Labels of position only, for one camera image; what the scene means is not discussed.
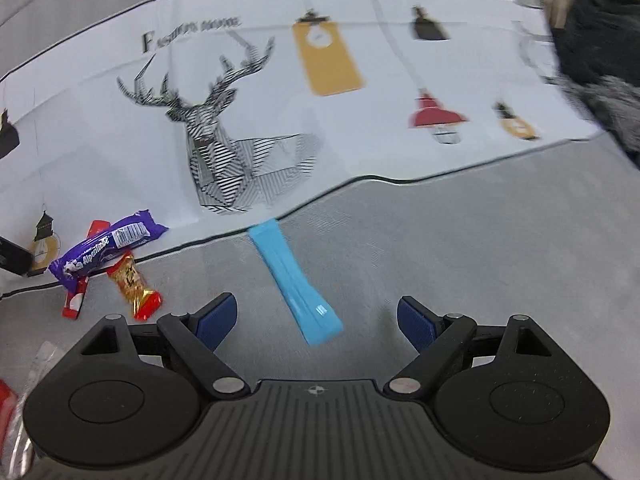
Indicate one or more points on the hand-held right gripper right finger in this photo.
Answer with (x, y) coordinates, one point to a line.
(417, 322)

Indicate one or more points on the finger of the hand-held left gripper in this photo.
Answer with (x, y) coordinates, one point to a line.
(12, 256)

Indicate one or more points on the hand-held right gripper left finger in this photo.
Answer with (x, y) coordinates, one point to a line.
(217, 317)

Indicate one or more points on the red white stick packet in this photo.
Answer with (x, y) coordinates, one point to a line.
(75, 302)

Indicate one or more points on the blue snack packet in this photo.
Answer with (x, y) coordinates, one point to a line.
(295, 285)

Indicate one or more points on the purple chocolate bar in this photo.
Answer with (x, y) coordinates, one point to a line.
(100, 252)

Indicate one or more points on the gold red candy bar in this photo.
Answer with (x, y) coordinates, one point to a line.
(131, 282)

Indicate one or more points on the clear long stick packet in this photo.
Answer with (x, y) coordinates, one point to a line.
(40, 360)

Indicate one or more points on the plain red snack packet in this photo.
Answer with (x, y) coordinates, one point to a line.
(6, 400)

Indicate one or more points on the grey white deer print bedspread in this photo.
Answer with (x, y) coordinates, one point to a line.
(450, 240)

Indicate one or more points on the dark fleece cloth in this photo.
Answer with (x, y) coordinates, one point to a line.
(600, 35)

